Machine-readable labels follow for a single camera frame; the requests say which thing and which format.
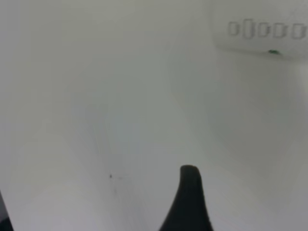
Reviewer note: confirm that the white paper coffee cup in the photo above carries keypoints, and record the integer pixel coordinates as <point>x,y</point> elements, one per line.
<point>260,14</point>

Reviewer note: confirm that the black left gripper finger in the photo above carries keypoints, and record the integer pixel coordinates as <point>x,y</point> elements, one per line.
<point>188,204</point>

